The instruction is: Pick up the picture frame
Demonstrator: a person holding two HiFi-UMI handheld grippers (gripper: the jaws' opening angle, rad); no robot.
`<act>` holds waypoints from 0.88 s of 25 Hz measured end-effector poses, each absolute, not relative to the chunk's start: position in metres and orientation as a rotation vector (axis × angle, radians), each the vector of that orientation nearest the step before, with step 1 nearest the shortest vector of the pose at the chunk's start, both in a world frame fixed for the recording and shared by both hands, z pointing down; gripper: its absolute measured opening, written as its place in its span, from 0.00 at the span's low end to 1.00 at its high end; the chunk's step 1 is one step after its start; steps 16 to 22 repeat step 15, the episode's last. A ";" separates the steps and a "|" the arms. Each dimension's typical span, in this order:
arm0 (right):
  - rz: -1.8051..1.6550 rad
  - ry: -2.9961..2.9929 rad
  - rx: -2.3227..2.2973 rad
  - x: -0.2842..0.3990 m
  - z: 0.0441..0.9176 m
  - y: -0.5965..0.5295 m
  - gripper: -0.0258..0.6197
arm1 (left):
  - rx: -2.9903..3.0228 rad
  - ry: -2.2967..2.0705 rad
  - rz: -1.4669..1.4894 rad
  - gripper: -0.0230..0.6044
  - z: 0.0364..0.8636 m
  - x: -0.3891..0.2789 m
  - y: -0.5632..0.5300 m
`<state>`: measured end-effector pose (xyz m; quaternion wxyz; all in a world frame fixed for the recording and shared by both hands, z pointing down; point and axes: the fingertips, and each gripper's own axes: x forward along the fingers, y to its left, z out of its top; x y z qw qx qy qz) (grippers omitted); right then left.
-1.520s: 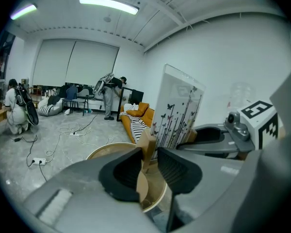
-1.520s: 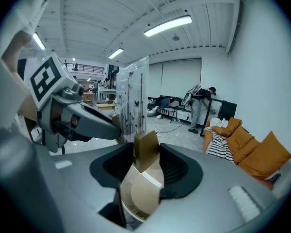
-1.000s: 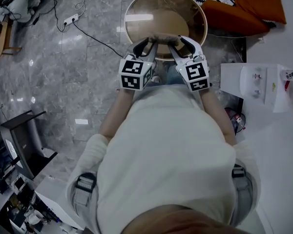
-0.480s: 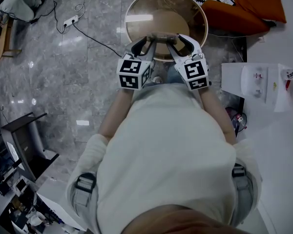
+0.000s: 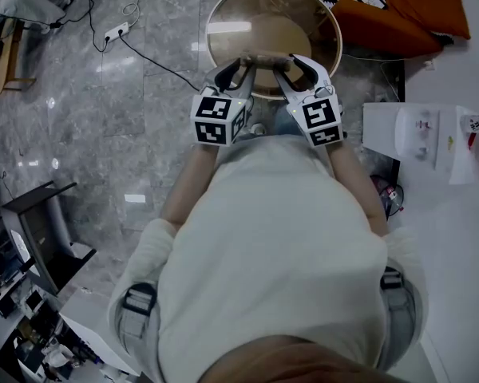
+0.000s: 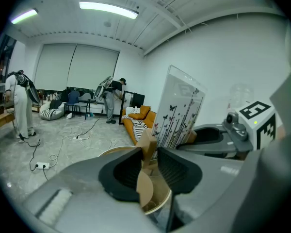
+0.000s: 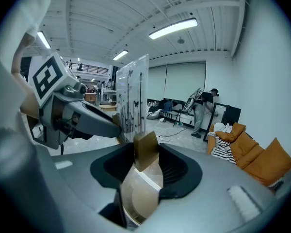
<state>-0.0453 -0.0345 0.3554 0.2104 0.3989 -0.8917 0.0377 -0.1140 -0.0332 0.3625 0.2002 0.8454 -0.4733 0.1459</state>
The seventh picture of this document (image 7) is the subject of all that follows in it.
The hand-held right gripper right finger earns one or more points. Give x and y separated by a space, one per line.
215 178

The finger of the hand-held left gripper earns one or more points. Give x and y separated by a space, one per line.
97 124
99 109

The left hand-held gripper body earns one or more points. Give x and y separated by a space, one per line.
51 81

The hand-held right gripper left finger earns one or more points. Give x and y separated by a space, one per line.
82 169

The person's left forearm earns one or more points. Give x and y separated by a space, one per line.
20 57

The round wooden table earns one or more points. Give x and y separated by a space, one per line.
108 107

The wooden cabinet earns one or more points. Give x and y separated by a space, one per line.
91 97

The black and white striped blanket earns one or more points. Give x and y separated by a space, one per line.
223 149

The black balcony railing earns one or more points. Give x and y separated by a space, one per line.
92 68

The long ceiling light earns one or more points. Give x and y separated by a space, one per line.
43 39
173 28
120 54

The person's white shirt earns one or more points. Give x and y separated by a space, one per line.
4 93

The orange sofa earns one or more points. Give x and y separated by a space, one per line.
257 154

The white crumpled cloth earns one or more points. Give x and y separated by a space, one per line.
221 127

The white bean bag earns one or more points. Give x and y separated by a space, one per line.
152 115

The black framed mirror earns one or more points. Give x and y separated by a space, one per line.
212 120

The white roller blind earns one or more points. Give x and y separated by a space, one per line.
156 81
185 80

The black flat panel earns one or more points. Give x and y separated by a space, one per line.
234 115

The blue chair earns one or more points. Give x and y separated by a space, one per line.
167 107

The white and grey machine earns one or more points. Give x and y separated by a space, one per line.
192 100

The round ceiling fixture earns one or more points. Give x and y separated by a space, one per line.
181 40

